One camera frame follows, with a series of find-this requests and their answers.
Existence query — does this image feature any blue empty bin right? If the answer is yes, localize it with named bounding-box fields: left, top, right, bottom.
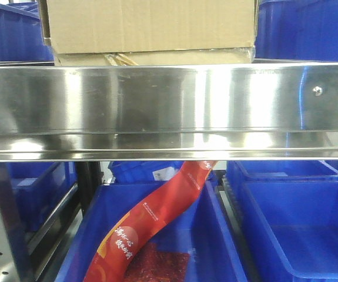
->
left=242, top=181, right=338, bottom=281

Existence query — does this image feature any blue bin with banner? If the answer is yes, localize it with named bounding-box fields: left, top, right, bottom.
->
left=55, top=182, right=247, bottom=281

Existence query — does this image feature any red printed banner strip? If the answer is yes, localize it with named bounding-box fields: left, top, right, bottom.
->
left=84, top=160, right=217, bottom=281

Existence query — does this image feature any blue bin lower left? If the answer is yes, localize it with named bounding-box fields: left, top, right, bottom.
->
left=6, top=161, right=78, bottom=233

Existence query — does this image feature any blue bin upper right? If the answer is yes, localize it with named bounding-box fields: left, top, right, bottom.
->
left=255, top=1, right=338, bottom=62

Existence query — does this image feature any blue bin rear right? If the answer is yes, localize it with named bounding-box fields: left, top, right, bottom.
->
left=226, top=160, right=338, bottom=198

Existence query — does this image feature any peeling clear packing tape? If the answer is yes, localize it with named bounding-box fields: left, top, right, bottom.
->
left=104, top=53, right=138, bottom=66

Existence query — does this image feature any red glitter sheet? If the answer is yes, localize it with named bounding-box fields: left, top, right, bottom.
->
left=123, top=243, right=190, bottom=281

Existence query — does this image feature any large brown cardboard box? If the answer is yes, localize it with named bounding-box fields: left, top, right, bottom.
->
left=39, top=1, right=258, bottom=66

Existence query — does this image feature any blue bin upper left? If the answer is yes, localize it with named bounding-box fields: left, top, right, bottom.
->
left=0, top=2, right=53, bottom=62

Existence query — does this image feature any stainless steel shelf beam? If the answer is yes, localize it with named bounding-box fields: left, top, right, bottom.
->
left=0, top=63, right=338, bottom=162

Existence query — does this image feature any blue bin rear centre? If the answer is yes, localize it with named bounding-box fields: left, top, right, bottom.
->
left=108, top=160, right=183, bottom=184

